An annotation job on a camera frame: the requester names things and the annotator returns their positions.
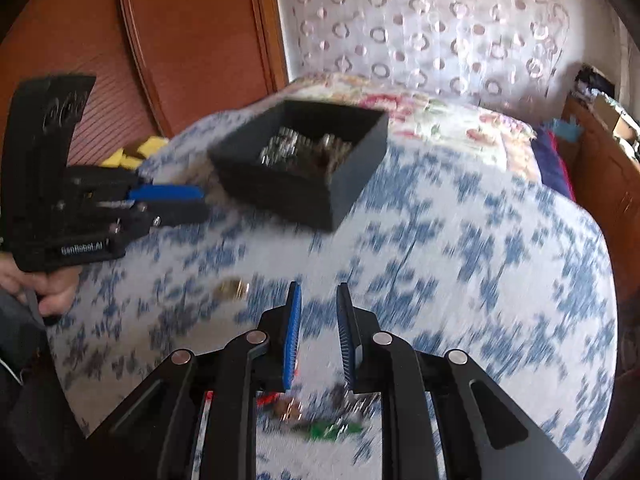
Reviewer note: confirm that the small gold ornament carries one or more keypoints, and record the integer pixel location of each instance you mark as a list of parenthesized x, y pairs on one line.
[(232, 289)]

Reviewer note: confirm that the cardboard box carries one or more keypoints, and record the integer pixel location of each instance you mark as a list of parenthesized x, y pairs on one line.
[(617, 117)]

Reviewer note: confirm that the pink floral quilt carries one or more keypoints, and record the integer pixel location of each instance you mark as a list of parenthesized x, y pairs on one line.
[(450, 120)]

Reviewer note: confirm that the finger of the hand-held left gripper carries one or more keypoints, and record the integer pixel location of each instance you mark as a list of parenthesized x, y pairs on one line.
[(175, 216), (165, 192)]

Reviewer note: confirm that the silver bangle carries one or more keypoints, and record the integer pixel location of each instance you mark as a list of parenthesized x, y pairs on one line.
[(352, 402)]

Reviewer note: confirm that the light blue cloth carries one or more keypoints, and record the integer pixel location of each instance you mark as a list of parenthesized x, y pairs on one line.
[(567, 127)]

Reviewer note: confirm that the red blanket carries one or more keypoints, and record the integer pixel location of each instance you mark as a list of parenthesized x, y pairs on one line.
[(562, 170)]

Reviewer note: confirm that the wooden wardrobe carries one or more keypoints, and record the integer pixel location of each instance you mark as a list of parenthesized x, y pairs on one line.
[(150, 50)]

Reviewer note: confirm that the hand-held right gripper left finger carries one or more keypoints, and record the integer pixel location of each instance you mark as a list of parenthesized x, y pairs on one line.
[(293, 340)]

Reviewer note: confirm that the black jewelry box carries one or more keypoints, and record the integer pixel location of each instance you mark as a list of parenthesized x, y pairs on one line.
[(300, 195)]

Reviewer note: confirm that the dark clothes pile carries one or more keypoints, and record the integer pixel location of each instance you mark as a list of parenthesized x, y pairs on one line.
[(592, 82)]

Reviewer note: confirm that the yellow cloth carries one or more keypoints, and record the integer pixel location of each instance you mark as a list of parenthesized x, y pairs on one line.
[(135, 152)]

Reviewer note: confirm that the person's left hand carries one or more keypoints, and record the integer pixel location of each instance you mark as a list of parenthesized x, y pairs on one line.
[(55, 285)]

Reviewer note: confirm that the dark blue blanket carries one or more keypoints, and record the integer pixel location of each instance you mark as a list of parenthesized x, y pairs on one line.
[(545, 160)]

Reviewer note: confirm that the circle patterned curtain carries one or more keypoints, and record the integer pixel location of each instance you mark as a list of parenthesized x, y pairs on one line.
[(425, 25)]

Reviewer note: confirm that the wooden cabinet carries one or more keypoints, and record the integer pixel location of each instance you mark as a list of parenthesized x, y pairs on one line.
[(605, 185)]

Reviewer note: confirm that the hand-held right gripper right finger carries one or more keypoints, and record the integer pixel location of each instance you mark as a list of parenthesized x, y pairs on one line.
[(345, 340)]

